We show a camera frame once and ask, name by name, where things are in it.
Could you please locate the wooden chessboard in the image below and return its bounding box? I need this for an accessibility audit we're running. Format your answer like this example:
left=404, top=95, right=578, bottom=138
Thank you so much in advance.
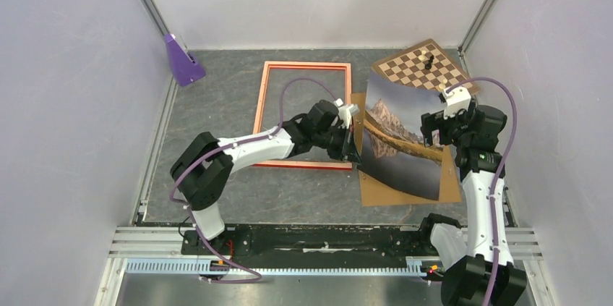
left=371, top=38, right=470, bottom=90

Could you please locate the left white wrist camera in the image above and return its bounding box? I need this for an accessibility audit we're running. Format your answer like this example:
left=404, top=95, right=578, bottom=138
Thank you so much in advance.
left=334, top=98, right=359, bottom=129

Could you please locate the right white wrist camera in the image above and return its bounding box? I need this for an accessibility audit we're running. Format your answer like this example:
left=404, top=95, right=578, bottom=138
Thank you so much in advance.
left=441, top=86, right=472, bottom=119

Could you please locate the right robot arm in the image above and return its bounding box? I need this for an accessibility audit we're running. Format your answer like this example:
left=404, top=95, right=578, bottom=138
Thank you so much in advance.
left=417, top=103, right=528, bottom=305

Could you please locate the black chess piece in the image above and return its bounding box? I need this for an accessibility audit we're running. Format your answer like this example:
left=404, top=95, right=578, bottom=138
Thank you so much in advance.
left=424, top=55, right=434, bottom=70

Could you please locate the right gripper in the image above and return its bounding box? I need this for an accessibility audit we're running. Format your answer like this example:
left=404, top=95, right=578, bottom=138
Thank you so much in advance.
left=420, top=103, right=475, bottom=148

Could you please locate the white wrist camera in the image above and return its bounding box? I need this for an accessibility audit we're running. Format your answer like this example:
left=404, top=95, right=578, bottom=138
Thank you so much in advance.
left=334, top=98, right=359, bottom=129
left=441, top=86, right=472, bottom=119

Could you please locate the purple cable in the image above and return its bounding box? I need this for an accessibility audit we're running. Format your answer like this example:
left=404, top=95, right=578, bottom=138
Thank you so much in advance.
left=444, top=77, right=519, bottom=306
left=168, top=77, right=338, bottom=284

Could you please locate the orange picture frame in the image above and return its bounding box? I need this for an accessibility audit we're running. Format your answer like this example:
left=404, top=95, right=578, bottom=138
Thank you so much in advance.
left=253, top=61, right=353, bottom=171

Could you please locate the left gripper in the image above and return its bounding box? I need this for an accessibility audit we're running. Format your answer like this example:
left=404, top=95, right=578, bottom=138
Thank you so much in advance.
left=313, top=124, right=361, bottom=165

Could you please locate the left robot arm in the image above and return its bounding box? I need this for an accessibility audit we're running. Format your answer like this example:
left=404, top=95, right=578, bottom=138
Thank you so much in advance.
left=170, top=99, right=361, bottom=254

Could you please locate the light blue cable duct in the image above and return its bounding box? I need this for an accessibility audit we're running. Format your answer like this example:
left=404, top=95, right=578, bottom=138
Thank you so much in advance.
left=125, top=258, right=426, bottom=277

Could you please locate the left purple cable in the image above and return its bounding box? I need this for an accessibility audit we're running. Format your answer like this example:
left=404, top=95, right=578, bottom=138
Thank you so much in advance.
left=168, top=77, right=338, bottom=284

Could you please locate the mountain landscape photo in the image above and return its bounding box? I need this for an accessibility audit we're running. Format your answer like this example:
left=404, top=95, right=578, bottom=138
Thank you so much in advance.
left=359, top=71, right=443, bottom=200

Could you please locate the brown frame backing board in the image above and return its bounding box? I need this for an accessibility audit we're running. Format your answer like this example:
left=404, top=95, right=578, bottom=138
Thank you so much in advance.
left=351, top=93, right=462, bottom=207

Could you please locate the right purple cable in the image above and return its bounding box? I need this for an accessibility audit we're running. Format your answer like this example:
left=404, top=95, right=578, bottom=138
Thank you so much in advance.
left=444, top=77, right=519, bottom=306

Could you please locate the purple plastic stand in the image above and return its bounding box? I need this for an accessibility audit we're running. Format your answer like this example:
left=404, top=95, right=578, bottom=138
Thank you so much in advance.
left=163, top=33, right=206, bottom=87

